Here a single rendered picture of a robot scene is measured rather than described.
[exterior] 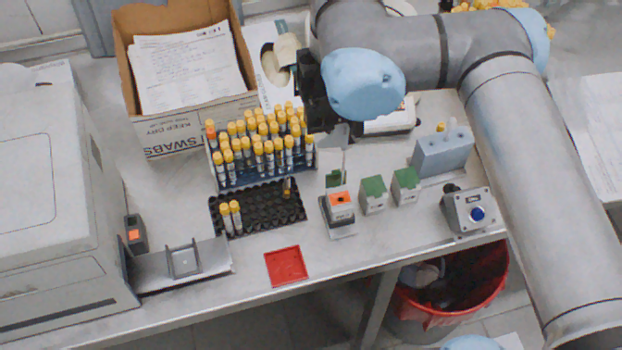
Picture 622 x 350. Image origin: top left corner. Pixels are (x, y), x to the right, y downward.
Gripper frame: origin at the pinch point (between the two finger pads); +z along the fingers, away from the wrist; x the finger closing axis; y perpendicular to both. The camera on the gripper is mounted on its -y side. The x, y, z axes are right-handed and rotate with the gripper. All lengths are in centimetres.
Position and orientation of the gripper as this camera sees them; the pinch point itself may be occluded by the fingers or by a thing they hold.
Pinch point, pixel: (346, 138)
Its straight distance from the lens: 91.3
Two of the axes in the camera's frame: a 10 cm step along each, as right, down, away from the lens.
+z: -0.1, 5.1, 8.6
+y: -9.6, 2.3, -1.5
